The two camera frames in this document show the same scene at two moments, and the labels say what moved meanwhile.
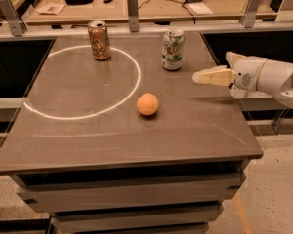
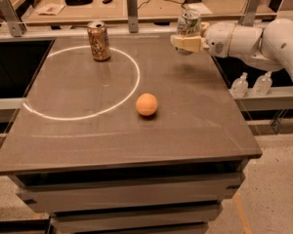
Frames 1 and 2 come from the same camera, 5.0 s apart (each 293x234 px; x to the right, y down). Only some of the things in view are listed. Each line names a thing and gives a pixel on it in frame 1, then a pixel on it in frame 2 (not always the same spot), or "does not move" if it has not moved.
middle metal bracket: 133,10 does not move
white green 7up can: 173,50 to 188,26
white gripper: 248,73 to 218,38
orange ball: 146,103 does not move
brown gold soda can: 101,42 does not move
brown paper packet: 51,9 does not move
